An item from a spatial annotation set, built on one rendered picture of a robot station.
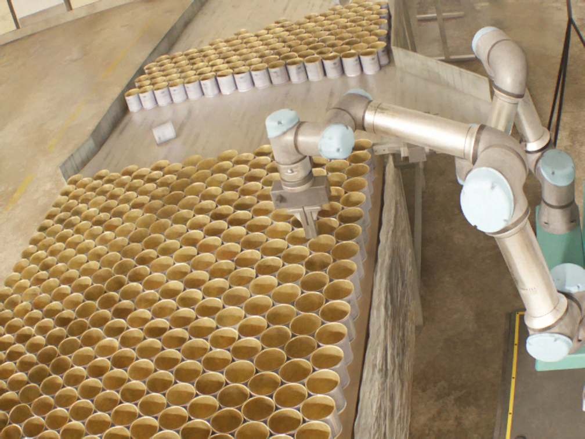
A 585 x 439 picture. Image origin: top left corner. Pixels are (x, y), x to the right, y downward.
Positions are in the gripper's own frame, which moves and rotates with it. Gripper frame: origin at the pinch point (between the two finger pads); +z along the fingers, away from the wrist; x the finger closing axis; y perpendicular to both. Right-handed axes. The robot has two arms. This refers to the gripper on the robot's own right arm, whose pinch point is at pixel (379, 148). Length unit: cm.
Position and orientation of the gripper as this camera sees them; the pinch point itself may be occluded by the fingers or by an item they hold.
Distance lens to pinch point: 206.6
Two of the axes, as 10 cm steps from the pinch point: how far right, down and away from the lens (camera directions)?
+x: 0.7, -5.8, 8.1
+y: 2.2, 8.0, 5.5
